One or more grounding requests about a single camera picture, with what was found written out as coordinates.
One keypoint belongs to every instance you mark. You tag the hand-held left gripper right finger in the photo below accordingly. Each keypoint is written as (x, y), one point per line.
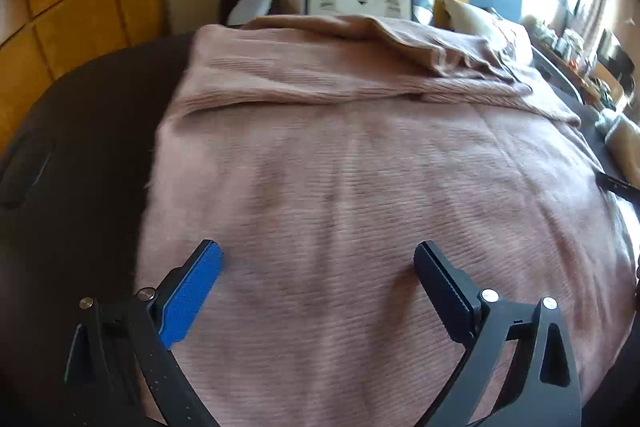
(442, 287)

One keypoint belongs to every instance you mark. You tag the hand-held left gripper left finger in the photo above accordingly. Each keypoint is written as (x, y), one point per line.
(190, 297)

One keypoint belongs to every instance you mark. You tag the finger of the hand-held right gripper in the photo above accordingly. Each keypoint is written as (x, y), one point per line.
(620, 187)

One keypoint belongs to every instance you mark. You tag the pink knit sweater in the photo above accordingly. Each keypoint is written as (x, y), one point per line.
(350, 182)

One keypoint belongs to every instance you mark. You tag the beige folded garment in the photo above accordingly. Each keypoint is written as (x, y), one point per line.
(625, 137)

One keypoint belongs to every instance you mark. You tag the cluttered side shelf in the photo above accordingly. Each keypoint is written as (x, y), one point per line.
(585, 52)

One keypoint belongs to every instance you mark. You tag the beige deer print cushion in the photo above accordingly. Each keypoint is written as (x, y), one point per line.
(480, 22)

